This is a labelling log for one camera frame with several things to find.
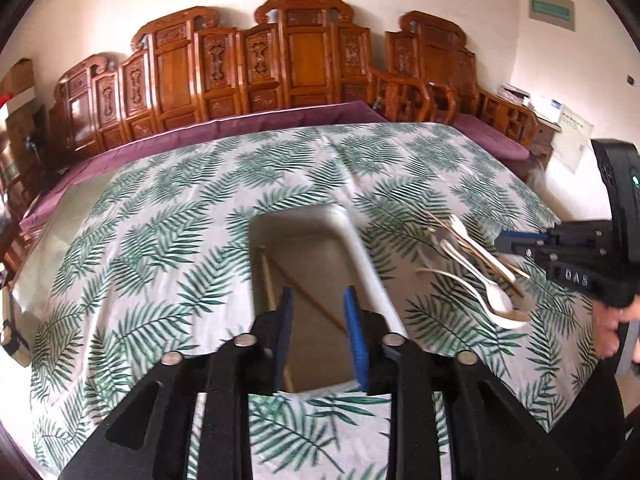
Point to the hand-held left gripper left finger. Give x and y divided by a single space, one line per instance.
285 340

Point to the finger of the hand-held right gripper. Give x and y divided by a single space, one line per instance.
522 236
535 254

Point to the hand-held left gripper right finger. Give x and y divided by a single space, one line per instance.
356 350

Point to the wooden chopstick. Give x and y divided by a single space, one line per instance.
515 287
520 271
310 300

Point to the white plastic spoon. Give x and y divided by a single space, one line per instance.
457 222
500 301

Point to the cream plastic fork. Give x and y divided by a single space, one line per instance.
515 320

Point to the grey plastic tray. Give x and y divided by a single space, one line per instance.
310 270

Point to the person's right hand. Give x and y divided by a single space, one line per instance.
605 330

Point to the wooden side table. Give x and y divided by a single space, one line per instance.
542 142

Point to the square purple seat cushion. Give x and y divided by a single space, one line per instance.
490 135

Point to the white leaning paper sheet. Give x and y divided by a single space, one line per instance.
572 140

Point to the white box with blue print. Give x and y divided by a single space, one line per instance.
547 107

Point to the white flat box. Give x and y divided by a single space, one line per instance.
515 94

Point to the leaf-print tablecloth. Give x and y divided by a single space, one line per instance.
175 220

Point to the carved wooden armchair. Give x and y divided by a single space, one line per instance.
440 45

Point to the long purple seat cushion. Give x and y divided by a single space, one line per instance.
150 142

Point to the carved wooden sofa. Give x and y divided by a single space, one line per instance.
305 55

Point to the dark wooden chair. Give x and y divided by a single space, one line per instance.
15 240

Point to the red cloth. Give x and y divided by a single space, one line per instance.
4 100

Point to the small cardboard box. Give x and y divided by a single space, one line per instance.
20 77

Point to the green wall sign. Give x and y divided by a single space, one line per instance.
550 10

